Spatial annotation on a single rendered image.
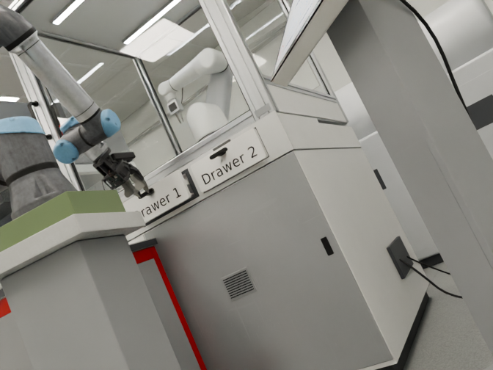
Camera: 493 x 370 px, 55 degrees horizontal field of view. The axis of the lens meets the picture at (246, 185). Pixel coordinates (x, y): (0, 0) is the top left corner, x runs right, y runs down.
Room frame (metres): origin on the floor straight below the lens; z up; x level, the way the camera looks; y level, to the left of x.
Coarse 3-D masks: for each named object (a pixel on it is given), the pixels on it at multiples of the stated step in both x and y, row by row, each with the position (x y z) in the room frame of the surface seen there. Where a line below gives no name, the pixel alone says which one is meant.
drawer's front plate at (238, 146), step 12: (252, 132) 1.54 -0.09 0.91; (228, 144) 1.59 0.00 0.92; (240, 144) 1.57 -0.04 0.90; (252, 144) 1.55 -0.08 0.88; (228, 156) 1.60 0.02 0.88; (264, 156) 1.54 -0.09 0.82; (192, 168) 1.66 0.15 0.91; (204, 168) 1.64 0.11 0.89; (216, 168) 1.62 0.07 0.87; (228, 168) 1.60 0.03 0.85; (240, 168) 1.59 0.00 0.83; (216, 180) 1.63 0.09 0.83
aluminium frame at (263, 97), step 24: (24, 0) 1.88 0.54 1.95; (216, 0) 1.53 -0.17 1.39; (216, 24) 1.54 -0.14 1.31; (240, 48) 1.53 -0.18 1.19; (24, 72) 1.95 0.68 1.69; (240, 72) 1.54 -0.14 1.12; (264, 96) 1.52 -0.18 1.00; (288, 96) 1.70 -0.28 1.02; (312, 96) 1.98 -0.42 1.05; (48, 120) 1.93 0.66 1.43; (240, 120) 1.57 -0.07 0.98; (336, 120) 2.19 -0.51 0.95; (216, 144) 1.62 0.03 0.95; (72, 168) 1.94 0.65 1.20; (168, 168) 1.73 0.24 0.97; (120, 192) 1.84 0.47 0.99
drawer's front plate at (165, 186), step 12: (168, 180) 1.66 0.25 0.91; (180, 180) 1.64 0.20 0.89; (156, 192) 1.69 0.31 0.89; (168, 192) 1.67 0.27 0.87; (180, 192) 1.65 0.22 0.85; (132, 204) 1.75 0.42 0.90; (144, 204) 1.72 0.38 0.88; (156, 204) 1.70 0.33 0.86; (168, 204) 1.68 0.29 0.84; (156, 216) 1.71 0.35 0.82
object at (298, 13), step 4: (304, 0) 1.12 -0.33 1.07; (308, 0) 1.07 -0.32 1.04; (300, 4) 1.16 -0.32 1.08; (304, 4) 1.10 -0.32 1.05; (300, 8) 1.14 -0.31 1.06; (304, 8) 1.08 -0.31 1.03; (296, 12) 1.18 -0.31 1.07; (300, 12) 1.12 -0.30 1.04; (296, 16) 1.16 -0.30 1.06; (300, 16) 1.11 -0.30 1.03; (292, 20) 1.21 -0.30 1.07; (296, 20) 1.14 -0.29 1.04; (292, 24) 1.19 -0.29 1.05; (288, 28) 1.23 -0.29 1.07; (292, 28) 1.17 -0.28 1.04; (288, 32) 1.21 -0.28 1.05; (288, 36) 1.19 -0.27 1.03
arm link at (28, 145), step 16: (0, 128) 0.96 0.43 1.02; (16, 128) 0.97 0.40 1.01; (32, 128) 1.00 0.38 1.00; (0, 144) 0.97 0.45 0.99; (16, 144) 0.97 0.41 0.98; (32, 144) 0.98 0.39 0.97; (48, 144) 1.03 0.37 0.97; (0, 160) 0.98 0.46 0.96; (16, 160) 0.97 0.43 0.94; (32, 160) 0.98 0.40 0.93; (48, 160) 1.00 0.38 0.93; (0, 176) 1.00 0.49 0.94
